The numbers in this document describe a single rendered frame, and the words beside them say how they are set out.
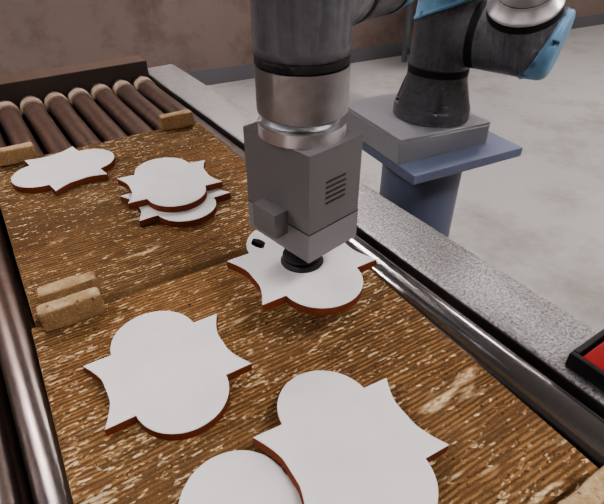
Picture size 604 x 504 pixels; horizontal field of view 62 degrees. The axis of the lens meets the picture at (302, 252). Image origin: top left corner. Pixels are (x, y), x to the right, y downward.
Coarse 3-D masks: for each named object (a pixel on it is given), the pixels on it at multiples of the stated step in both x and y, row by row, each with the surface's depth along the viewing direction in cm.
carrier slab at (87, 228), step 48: (96, 144) 86; (144, 144) 86; (192, 144) 86; (0, 192) 72; (48, 192) 72; (96, 192) 72; (240, 192) 72; (48, 240) 63; (96, 240) 63; (144, 240) 63; (192, 240) 63; (240, 240) 63; (144, 288) 57
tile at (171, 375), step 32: (160, 320) 50; (128, 352) 46; (160, 352) 46; (192, 352) 46; (224, 352) 46; (128, 384) 44; (160, 384) 44; (192, 384) 44; (224, 384) 44; (128, 416) 41; (160, 416) 41; (192, 416) 41
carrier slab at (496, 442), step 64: (128, 320) 51; (192, 320) 51; (256, 320) 51; (320, 320) 51; (384, 320) 51; (64, 384) 45; (256, 384) 45; (448, 384) 45; (64, 448) 40; (128, 448) 40; (192, 448) 40; (256, 448) 40; (448, 448) 40; (512, 448) 40
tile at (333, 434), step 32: (288, 384) 43; (320, 384) 43; (352, 384) 43; (384, 384) 44; (288, 416) 40; (320, 416) 40; (352, 416) 40; (384, 416) 41; (288, 448) 37; (320, 448) 38; (352, 448) 38; (384, 448) 38; (416, 448) 38; (320, 480) 35; (352, 480) 36; (384, 480) 36; (416, 480) 36
